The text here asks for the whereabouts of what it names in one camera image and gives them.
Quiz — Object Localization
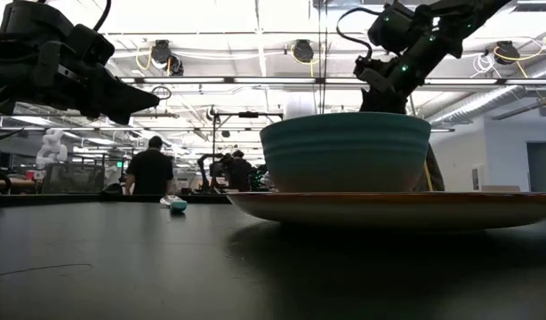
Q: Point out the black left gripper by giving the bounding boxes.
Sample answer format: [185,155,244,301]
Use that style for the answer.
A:
[30,39,161,126]

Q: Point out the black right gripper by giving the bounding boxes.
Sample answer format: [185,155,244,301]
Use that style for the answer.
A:
[353,55,446,193]

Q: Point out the red plate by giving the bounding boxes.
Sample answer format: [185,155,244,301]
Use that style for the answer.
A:
[227,190,546,230]

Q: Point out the teal bowl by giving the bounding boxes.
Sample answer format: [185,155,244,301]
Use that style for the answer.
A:
[259,111,432,194]

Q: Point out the spoon with teal handle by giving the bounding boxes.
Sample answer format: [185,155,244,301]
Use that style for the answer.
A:
[159,194,189,215]

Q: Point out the beige box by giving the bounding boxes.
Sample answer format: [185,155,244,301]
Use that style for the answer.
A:
[480,184,521,193]

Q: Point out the person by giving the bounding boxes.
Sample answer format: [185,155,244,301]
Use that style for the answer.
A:
[227,149,254,193]
[123,135,176,196]

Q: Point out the black mesh bin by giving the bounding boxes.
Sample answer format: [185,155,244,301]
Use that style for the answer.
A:
[41,163,107,195]

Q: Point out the wooden workbench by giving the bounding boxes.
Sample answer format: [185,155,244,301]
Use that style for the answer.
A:
[0,176,37,195]

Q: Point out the yellow cable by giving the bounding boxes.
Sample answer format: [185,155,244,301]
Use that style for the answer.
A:
[422,160,435,192]

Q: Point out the hanging black cable loop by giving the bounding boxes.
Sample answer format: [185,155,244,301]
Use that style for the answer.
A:
[150,84,173,102]

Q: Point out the black ceiling cable reel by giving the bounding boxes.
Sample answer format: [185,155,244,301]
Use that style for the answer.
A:
[149,39,186,77]
[291,38,316,65]
[494,40,522,66]

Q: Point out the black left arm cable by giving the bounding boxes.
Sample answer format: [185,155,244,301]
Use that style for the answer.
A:
[92,0,113,33]

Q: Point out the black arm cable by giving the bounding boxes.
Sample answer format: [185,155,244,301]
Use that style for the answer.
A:
[335,5,381,60]
[92,0,113,33]

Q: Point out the black table frame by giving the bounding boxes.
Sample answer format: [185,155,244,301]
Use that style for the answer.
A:
[0,193,232,208]

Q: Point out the black frame stand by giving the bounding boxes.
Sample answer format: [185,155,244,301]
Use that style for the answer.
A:
[211,110,285,156]

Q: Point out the black hanging cables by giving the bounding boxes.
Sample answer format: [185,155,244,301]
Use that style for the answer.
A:
[317,0,329,115]

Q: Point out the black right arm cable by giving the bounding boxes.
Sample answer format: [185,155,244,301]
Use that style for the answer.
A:
[335,5,381,60]

